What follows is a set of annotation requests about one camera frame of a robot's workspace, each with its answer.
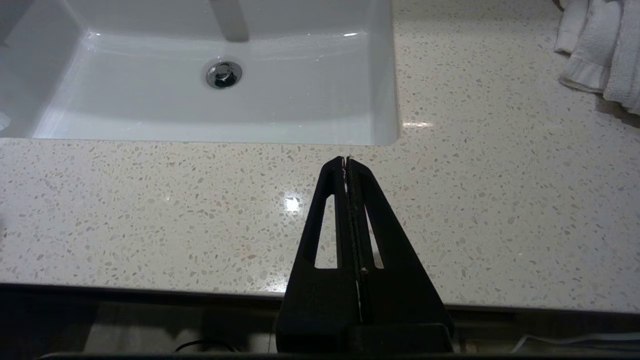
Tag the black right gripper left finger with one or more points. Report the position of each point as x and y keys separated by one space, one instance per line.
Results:
x=320 y=300

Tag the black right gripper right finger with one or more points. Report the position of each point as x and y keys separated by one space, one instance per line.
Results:
x=400 y=295

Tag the chrome sink drain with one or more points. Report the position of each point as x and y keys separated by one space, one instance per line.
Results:
x=223 y=74

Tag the white ceramic sink basin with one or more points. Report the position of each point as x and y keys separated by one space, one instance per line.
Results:
x=150 y=100

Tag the white crumpled towel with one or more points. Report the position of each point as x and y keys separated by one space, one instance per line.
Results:
x=610 y=50

